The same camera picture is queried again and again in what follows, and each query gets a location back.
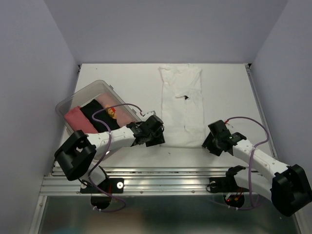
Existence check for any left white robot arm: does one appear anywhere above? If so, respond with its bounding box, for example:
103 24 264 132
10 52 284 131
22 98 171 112
54 115 165 192

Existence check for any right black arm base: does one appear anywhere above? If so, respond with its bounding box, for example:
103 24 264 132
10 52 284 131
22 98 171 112
206 165 247 193

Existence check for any aluminium mounting rail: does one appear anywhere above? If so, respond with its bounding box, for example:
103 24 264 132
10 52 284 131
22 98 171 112
41 166 297 196

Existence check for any rolled red t-shirt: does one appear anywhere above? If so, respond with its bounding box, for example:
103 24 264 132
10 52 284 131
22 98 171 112
64 106 98 134

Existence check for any clear plastic storage bin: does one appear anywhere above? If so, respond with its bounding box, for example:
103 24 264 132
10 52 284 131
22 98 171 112
55 79 142 161

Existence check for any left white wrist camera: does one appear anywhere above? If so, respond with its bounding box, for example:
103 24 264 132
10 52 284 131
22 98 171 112
140 111 156 117

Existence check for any rolled black t-shirt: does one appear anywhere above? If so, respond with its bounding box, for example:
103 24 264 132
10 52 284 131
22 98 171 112
80 99 120 133

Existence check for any rolled pink printed t-shirt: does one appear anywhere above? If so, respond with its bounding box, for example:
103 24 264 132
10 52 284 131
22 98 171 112
96 93 137 127

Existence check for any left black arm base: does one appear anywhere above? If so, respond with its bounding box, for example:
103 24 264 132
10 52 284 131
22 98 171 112
79 166 124 194

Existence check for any white printed t-shirt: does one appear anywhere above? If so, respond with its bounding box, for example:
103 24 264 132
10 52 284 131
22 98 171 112
158 64 205 148

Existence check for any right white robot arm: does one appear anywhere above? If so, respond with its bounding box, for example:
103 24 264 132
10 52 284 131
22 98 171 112
202 120 312 216

